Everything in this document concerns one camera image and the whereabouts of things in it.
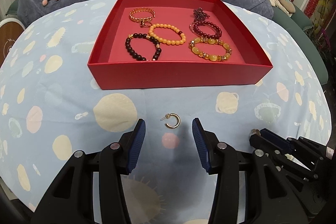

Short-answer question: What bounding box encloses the dark garnet bead strand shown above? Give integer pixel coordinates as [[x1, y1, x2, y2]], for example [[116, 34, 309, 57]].
[[193, 8, 210, 22]]

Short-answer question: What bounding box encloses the beige mushroom plush toy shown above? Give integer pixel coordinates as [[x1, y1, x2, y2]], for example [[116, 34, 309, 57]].
[[269, 0, 295, 17]]

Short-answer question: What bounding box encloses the gold hoop earring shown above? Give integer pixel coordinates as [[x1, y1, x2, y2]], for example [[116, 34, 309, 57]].
[[160, 113, 181, 130]]

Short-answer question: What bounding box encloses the light blue planet bedsheet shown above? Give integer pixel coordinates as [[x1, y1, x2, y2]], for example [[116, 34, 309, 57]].
[[1, 0, 332, 223]]

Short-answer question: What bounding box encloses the orange yellow bead bracelet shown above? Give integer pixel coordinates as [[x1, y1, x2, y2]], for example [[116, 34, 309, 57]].
[[148, 23, 187, 47]]

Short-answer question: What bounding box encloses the round wooden white device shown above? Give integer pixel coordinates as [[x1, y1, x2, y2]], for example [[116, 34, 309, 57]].
[[0, 18, 25, 65]]

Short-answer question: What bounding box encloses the dark brown bead bracelet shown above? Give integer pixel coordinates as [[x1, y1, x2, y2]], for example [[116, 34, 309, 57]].
[[124, 32, 163, 63]]

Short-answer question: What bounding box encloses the gold chain bracelet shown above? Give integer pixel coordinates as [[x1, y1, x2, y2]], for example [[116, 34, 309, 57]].
[[129, 7, 156, 23]]

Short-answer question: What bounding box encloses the dark red bead bracelet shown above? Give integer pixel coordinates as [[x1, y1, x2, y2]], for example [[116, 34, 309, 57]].
[[192, 20, 223, 40]]

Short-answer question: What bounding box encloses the yellow green stone bracelet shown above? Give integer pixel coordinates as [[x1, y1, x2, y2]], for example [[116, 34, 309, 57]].
[[188, 37, 234, 63]]

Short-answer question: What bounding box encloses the green sofa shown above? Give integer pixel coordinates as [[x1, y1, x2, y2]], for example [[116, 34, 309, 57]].
[[272, 6, 329, 85]]

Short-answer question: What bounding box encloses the red shallow cardboard box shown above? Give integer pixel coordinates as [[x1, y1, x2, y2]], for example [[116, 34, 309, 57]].
[[88, 0, 272, 90]]

